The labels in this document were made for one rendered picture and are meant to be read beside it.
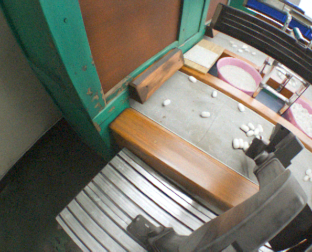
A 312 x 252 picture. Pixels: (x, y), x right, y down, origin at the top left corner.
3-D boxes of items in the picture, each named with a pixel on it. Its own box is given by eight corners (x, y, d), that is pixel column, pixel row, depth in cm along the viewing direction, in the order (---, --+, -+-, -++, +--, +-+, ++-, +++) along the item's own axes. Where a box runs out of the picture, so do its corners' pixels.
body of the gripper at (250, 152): (254, 135, 42) (259, 142, 36) (278, 151, 39) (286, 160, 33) (243, 152, 45) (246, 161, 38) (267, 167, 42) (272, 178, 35)
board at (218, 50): (204, 75, 66) (205, 73, 65) (176, 62, 70) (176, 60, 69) (224, 50, 80) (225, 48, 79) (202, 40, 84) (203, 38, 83)
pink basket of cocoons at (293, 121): (315, 151, 56) (327, 143, 48) (284, 142, 59) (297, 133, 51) (304, 113, 69) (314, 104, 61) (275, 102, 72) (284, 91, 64)
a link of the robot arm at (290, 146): (283, 126, 33) (292, 125, 23) (302, 150, 29) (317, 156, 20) (254, 154, 38) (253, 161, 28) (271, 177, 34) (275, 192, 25)
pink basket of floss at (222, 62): (262, 103, 71) (271, 91, 63) (222, 105, 68) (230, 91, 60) (242, 71, 85) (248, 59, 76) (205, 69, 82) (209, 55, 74)
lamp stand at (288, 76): (276, 99, 73) (322, 37, 35) (249, 82, 79) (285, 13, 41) (278, 83, 82) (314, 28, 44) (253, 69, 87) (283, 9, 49)
